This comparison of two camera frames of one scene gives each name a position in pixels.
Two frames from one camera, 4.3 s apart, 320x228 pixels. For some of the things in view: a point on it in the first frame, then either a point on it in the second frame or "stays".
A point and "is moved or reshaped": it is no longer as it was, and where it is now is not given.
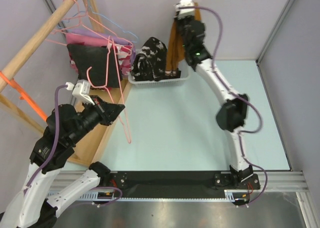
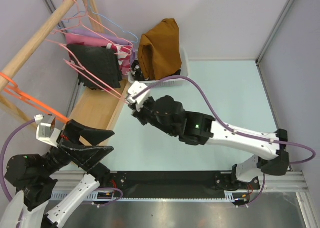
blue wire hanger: x=99 y=16 stays
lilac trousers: x=114 y=40 stays
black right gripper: x=186 y=19 to x=138 y=115
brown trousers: x=176 y=52 is moved or reshaped
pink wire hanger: x=113 y=85 to x=79 y=67
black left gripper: x=109 y=111 to x=87 y=156
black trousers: x=100 y=66 stays
